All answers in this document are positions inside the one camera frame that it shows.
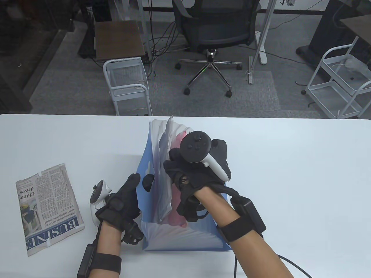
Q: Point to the white black left controller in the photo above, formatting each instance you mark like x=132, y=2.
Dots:
x=98, y=198

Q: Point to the clear plastic bag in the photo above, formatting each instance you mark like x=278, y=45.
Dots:
x=355, y=66

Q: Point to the white black right controller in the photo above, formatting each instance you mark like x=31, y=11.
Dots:
x=194, y=147

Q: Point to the large newspaper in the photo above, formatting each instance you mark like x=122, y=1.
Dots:
x=49, y=208

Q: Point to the person's left hand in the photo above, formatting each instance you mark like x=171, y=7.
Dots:
x=121, y=202

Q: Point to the black desk leg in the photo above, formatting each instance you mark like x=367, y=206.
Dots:
x=87, y=34

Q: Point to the person's right hand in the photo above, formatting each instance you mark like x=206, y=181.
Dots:
x=197, y=176

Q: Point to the brown wooden side table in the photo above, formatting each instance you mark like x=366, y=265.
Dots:
x=118, y=39

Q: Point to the white black controller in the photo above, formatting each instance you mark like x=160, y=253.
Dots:
x=98, y=198
x=194, y=147

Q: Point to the person's left forearm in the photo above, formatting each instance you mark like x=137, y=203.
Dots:
x=107, y=240

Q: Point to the person's right forearm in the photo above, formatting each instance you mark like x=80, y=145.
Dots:
x=255, y=254

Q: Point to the brown desk top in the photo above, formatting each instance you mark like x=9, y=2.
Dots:
x=359, y=27

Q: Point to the black desk base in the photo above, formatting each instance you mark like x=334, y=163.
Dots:
x=324, y=31

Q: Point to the white desk leg with foot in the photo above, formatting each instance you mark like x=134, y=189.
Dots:
x=262, y=37

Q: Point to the white metal rail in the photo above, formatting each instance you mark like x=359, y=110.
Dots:
x=250, y=72

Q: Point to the white printed form sheet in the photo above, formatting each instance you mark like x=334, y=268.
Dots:
x=165, y=202

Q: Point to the thin white desk leg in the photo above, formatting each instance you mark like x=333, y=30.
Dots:
x=145, y=29

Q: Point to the black office chair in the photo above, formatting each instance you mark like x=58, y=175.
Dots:
x=217, y=29

